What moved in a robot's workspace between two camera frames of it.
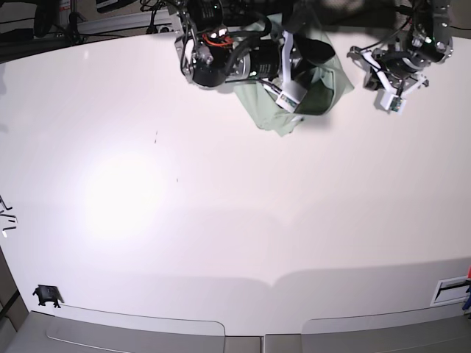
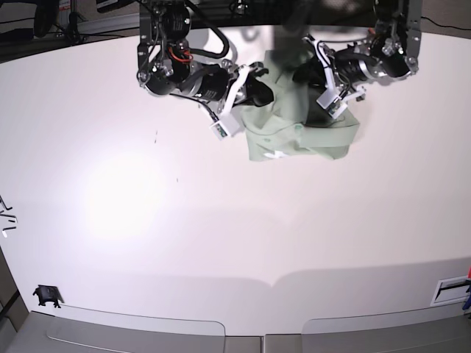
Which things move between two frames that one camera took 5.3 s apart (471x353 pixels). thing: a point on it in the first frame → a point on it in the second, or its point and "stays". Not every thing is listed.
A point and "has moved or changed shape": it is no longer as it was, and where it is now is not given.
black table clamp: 48,293 stays
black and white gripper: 298,53 → 249,88
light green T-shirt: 323,83 has moved or changed shape
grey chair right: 441,330 stays
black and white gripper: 393,70 → 319,70
